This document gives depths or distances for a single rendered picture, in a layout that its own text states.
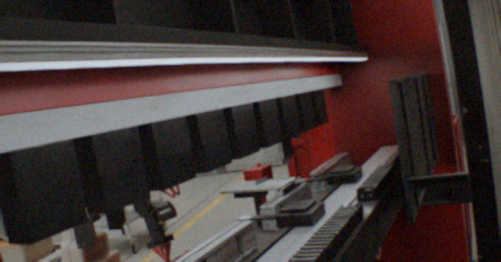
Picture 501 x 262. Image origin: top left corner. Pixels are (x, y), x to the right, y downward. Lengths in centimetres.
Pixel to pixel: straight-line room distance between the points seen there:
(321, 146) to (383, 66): 57
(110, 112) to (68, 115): 12
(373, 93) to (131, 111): 177
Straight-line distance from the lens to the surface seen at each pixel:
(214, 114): 138
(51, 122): 93
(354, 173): 178
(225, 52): 108
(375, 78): 265
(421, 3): 262
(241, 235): 149
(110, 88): 105
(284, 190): 183
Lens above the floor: 136
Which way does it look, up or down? 3 degrees down
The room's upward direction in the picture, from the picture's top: 10 degrees counter-clockwise
